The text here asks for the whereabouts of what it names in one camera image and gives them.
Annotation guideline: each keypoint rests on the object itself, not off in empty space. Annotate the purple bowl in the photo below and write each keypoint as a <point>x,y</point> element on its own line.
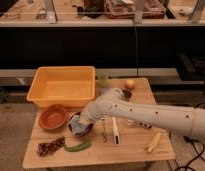
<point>81,120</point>

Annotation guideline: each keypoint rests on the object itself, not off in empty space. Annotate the grey-blue towel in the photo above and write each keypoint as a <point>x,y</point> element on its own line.
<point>76,126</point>

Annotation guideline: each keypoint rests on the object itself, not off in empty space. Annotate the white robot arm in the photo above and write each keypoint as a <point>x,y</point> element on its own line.
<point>187,121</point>

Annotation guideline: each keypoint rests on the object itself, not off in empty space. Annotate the orange-brown bowl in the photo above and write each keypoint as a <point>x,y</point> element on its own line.
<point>53,117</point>

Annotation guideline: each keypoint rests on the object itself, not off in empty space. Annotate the green cup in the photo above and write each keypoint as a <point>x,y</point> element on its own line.
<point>103,80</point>

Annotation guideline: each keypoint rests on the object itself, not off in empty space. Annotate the dark metal cup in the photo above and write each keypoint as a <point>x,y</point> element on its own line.
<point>127,95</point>

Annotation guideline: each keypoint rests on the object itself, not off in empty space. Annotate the orange fruit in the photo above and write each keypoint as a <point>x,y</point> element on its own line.
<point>129,84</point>

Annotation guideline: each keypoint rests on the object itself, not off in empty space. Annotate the yellow plastic tub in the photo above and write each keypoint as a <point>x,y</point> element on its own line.
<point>71,86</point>

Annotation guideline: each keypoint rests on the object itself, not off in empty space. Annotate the white plastic cup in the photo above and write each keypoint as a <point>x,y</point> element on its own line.
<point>129,122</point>

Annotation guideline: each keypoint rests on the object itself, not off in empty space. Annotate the metal fork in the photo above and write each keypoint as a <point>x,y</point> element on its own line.
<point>104,133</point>

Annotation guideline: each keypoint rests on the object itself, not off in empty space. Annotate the green chili pepper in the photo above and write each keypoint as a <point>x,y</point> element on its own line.
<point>79,147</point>

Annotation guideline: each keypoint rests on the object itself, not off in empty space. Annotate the dark red grape bunch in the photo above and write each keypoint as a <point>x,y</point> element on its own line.
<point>50,147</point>

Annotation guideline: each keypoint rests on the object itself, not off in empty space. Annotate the white-handled brush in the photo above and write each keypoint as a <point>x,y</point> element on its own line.
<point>115,131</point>

